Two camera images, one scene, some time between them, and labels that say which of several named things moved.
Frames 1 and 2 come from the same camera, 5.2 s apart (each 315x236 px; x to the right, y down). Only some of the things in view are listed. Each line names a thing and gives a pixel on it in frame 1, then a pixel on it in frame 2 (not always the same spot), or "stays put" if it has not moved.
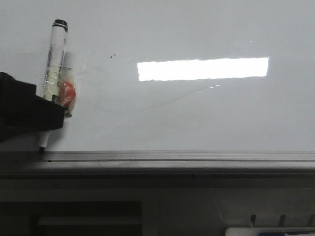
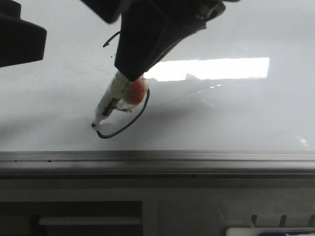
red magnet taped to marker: [67, 90] -> [135, 91]
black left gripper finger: [23, 113] -> [21, 41]
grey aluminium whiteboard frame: [159, 164] stays put
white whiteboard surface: [171, 75] stays put
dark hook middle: [282, 217] stays put
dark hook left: [253, 219] stays put
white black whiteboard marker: [55, 62] -> [113, 98]
